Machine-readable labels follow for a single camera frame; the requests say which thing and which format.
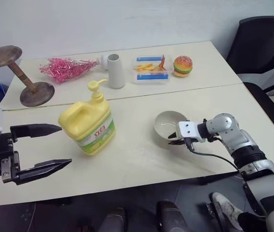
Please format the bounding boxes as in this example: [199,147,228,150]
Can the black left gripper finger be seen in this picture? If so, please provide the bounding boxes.
[10,123,63,140]
[12,158,73,186]

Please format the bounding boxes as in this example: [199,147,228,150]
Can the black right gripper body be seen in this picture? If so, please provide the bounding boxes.
[175,135,191,146]

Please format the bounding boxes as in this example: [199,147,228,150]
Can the white ceramic bowl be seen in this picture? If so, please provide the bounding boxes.
[154,110,191,142]

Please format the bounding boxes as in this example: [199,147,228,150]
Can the yellow pump dispenser bottle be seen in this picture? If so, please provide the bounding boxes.
[58,79,117,156]

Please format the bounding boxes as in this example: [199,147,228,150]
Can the pink flowers in clear wrap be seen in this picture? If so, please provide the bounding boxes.
[38,57,102,86]

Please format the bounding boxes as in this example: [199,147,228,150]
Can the clear plastic food container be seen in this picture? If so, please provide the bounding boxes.
[130,54,174,85]

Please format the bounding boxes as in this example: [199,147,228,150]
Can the toy hamburger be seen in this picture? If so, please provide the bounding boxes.
[172,55,194,79]

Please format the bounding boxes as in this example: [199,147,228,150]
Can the orange toy shrimp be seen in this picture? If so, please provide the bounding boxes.
[154,54,167,72]

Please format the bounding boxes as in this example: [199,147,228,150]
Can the yellow toy fries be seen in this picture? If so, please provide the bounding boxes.
[134,62,155,72]

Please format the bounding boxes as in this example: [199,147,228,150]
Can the dark rounded shape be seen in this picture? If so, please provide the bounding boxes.
[104,207,127,232]
[156,200,189,232]

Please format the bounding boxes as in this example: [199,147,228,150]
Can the white worn shoe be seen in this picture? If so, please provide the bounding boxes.
[210,191,244,231]

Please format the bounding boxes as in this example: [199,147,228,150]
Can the white cylindrical vase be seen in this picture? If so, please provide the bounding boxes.
[106,53,126,89]

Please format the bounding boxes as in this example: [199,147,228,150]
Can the black mesh office chair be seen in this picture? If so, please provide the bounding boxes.
[225,15,274,136]

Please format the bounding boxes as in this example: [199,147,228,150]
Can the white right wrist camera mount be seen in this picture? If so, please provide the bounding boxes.
[178,120,207,144]

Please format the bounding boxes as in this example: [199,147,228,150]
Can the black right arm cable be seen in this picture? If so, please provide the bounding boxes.
[184,138,240,170]

